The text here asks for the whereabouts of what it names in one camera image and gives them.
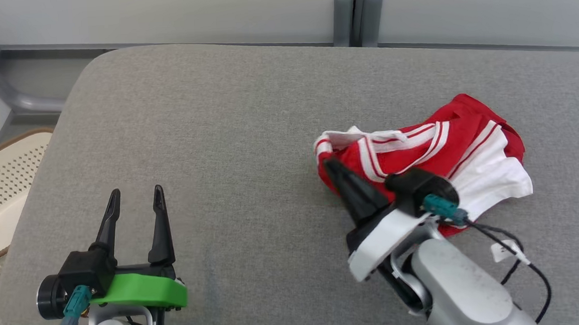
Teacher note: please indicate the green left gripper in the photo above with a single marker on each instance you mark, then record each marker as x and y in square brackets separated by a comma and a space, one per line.
[141, 289]

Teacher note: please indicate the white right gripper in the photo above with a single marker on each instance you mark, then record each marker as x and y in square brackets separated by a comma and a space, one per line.
[379, 240]

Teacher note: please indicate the red and white jersey shirt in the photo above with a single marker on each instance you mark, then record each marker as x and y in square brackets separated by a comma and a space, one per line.
[404, 150]

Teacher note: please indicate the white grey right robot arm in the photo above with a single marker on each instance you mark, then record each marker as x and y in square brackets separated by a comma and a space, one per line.
[458, 288]

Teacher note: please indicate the cream perforated laundry basket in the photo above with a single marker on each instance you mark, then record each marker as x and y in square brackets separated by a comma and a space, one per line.
[0, 195]

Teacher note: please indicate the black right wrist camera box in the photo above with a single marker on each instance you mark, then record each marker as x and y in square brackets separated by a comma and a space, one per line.
[419, 184]

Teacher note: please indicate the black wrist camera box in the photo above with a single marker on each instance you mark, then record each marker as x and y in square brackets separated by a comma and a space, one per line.
[85, 268]
[419, 184]

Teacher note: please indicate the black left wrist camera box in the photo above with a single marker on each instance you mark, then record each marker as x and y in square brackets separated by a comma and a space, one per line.
[85, 268]

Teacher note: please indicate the grey rounded post bumper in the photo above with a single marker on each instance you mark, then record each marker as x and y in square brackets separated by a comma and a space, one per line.
[372, 19]
[342, 18]

